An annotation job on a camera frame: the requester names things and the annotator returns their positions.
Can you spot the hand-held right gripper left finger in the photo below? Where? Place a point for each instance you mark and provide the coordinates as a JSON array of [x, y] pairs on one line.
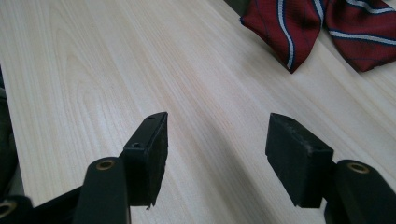
[[146, 168]]

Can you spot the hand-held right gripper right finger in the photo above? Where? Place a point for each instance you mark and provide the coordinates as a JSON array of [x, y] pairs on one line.
[[295, 161]]

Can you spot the red striped bow tie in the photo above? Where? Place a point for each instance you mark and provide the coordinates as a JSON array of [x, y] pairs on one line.
[[289, 28]]

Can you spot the dark cloth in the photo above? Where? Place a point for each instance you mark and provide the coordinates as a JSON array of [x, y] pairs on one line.
[[6, 140]]

